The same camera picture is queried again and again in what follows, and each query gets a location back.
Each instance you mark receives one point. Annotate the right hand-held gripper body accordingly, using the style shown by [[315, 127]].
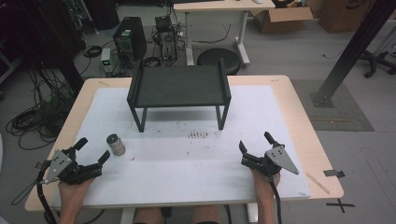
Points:
[[264, 163]]

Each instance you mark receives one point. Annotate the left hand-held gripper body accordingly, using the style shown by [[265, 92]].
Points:
[[69, 171]]

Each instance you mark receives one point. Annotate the person's left hand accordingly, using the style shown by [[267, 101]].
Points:
[[73, 191]]

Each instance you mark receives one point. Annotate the person's right hand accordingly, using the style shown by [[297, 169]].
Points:
[[264, 186]]

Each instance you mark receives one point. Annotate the silver metal cylinder weight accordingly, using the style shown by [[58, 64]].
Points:
[[115, 144]]

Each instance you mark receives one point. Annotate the white table leg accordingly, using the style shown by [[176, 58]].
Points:
[[127, 216], [252, 213]]

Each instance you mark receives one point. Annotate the thin wooden stick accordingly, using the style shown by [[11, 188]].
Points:
[[317, 183]]

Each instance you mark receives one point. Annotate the white foam mat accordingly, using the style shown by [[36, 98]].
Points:
[[186, 168]]

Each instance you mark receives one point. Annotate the black tape strip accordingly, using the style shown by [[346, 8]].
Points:
[[333, 173]]

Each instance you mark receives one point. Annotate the grey floor mat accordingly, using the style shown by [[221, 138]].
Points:
[[334, 109]]

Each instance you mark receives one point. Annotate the person's right knee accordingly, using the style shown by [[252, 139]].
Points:
[[205, 216]]

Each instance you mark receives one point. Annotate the black metal shelf rack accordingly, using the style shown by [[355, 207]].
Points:
[[179, 90]]

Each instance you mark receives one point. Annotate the black tape cross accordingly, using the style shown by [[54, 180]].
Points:
[[340, 205]]

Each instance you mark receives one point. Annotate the grey power supply unit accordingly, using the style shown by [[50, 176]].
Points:
[[106, 60]]

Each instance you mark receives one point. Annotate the black round stool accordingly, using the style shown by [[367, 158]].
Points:
[[219, 60]]

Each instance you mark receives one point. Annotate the black computer tower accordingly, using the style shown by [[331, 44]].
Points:
[[130, 39]]

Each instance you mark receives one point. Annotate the open cardboard box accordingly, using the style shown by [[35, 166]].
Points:
[[281, 19]]

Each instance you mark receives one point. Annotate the dark curtain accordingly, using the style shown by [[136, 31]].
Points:
[[31, 31]]

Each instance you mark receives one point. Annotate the open computer case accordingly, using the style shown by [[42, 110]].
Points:
[[166, 40]]

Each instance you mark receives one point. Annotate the black office chair base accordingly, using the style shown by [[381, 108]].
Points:
[[376, 60]]

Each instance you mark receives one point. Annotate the white-legged wooden desk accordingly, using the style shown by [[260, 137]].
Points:
[[224, 6]]

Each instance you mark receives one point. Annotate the large closed cardboard box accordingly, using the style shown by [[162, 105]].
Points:
[[342, 14]]

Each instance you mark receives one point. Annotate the black aluminium frame post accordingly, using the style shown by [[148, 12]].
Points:
[[351, 53]]

